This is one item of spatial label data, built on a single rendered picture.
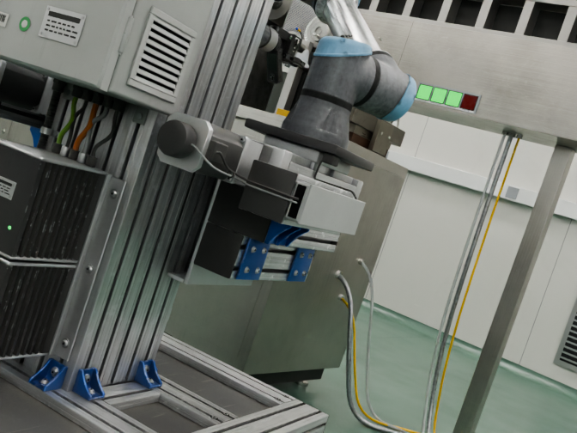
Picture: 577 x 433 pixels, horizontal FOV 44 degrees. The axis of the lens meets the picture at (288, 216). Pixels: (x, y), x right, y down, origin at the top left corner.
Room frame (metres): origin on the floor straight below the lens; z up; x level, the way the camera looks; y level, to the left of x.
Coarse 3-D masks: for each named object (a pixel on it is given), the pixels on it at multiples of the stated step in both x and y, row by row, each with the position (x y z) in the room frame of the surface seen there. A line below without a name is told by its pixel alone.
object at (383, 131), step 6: (378, 120) 2.53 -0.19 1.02; (378, 126) 2.52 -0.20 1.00; (384, 126) 2.54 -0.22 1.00; (390, 126) 2.57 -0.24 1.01; (378, 132) 2.52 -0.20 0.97; (384, 132) 2.55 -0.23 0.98; (390, 132) 2.59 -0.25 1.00; (372, 138) 2.53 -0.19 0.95; (378, 138) 2.53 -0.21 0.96; (384, 138) 2.56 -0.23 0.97; (390, 138) 2.60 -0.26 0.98; (372, 144) 2.52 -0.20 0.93; (378, 144) 2.54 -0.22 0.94; (384, 144) 2.58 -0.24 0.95; (372, 150) 2.54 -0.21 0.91; (378, 150) 2.55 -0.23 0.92; (384, 150) 2.59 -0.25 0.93
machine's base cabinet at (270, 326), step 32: (0, 128) 3.04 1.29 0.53; (384, 192) 2.59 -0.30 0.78; (384, 224) 2.66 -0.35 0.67; (320, 256) 2.36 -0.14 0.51; (352, 256) 2.53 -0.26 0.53; (192, 288) 2.33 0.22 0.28; (224, 288) 2.26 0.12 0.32; (256, 288) 2.20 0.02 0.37; (288, 288) 2.25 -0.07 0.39; (320, 288) 2.41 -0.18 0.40; (352, 288) 2.60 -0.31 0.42; (192, 320) 2.31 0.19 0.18; (224, 320) 2.24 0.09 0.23; (256, 320) 2.18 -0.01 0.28; (288, 320) 2.31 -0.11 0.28; (320, 320) 2.48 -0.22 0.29; (224, 352) 2.22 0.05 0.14; (256, 352) 2.20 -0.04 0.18; (288, 352) 2.36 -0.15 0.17; (320, 352) 2.54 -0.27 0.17
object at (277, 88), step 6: (282, 72) 3.05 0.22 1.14; (282, 78) 3.04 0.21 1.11; (276, 84) 3.05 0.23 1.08; (282, 84) 3.03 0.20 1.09; (276, 90) 3.05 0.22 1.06; (270, 96) 3.06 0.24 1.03; (276, 96) 3.04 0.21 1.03; (270, 102) 3.05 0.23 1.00; (276, 102) 3.03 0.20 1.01; (270, 108) 3.05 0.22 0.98
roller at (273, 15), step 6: (288, 0) 2.68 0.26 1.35; (282, 6) 2.69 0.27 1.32; (288, 6) 2.68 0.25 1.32; (270, 12) 2.72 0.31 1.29; (276, 12) 2.70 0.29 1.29; (282, 12) 2.69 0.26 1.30; (270, 18) 2.71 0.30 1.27; (276, 18) 2.70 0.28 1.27; (282, 18) 2.70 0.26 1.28; (276, 24) 2.78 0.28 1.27; (282, 24) 2.75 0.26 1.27
